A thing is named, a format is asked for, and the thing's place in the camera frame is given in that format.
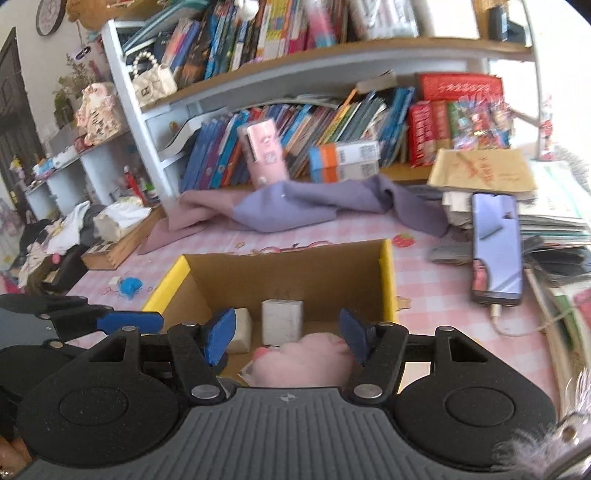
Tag pink checkered tablecloth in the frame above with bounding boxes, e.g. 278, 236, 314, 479
60, 217, 571, 416

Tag yellow paper envelopes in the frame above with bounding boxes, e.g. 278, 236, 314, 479
427, 148, 539, 200

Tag small blue clip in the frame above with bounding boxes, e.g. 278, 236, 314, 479
117, 276, 145, 299

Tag yellow-edged cardboard box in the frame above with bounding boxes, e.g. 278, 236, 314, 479
142, 239, 399, 389

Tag wooden chessboard box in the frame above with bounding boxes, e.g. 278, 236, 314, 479
82, 208, 167, 271

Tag pink floral doll plaque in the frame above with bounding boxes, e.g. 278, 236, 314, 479
74, 82, 122, 146

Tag white frame wooden bookshelf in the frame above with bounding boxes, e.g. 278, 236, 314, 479
100, 0, 546, 206

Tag upright red books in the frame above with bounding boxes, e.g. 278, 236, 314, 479
407, 100, 451, 168

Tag cream white block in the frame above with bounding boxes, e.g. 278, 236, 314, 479
226, 307, 253, 354

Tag white side shelf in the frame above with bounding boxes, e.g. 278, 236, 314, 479
25, 127, 148, 217

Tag person's left hand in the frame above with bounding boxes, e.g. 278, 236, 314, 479
0, 435, 34, 477

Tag dark grey garment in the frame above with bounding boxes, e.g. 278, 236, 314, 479
78, 203, 109, 245

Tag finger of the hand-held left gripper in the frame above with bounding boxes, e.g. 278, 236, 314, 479
51, 310, 165, 343
0, 294, 115, 320

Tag white printed garment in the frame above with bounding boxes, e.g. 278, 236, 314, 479
44, 200, 93, 256

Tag red bottle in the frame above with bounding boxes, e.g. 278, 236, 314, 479
124, 165, 147, 206

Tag white charging cable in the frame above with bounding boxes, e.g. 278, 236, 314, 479
489, 302, 571, 340

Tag black smartphone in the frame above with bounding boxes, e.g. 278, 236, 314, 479
470, 191, 525, 306

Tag white quilted pearl handbag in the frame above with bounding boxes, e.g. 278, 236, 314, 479
130, 52, 178, 106

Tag cream tissue pack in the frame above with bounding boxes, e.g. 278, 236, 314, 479
93, 196, 152, 243

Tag white cube charger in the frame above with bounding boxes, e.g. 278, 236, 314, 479
262, 299, 304, 347

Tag thick red dictionary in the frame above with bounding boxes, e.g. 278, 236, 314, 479
418, 72, 504, 101

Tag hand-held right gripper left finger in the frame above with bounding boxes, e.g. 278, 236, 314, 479
85, 308, 237, 401

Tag round wall clock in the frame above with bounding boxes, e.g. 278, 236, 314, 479
35, 0, 66, 37

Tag orange and blue carton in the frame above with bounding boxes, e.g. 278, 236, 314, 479
310, 161, 380, 183
308, 141, 382, 169

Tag row of blue books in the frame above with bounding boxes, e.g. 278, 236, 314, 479
182, 88, 416, 191

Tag tilted row of colourful books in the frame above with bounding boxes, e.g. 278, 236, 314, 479
124, 0, 422, 89

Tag stack of papers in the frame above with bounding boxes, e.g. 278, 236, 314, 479
441, 159, 591, 241

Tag pink and purple cloth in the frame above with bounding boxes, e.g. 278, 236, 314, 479
137, 174, 451, 256

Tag dried flower bunch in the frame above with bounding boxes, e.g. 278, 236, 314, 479
53, 58, 95, 114

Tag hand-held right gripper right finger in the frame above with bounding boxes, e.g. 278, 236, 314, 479
339, 308, 498, 401

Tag pink cylindrical device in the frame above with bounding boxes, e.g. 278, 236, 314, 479
237, 119, 291, 189

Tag pink plush toy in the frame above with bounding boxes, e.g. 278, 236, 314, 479
252, 331, 365, 389

